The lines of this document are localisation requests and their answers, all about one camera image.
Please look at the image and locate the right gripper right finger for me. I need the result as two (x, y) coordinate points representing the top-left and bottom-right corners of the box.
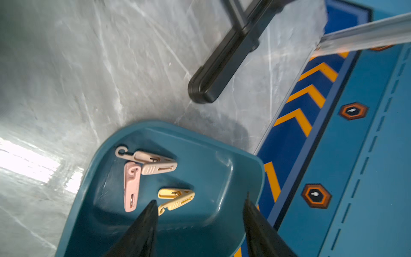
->
(243, 195), (297, 257)

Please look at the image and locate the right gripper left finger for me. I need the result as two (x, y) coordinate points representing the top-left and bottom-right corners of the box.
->
(104, 200), (158, 257)

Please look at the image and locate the cream yellow clothespin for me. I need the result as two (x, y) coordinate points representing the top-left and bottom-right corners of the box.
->
(157, 188), (195, 216)

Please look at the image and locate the salmon pink clothespin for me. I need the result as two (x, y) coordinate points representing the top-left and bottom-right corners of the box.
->
(124, 162), (141, 213)

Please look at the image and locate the light pink clothespin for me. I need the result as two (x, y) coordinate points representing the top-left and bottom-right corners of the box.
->
(115, 146), (178, 175)

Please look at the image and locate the teal plastic tub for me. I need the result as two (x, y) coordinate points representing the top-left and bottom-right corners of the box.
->
(56, 121), (265, 257)

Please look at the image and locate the black clothes rack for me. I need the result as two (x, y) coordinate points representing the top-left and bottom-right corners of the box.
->
(188, 1), (291, 104)

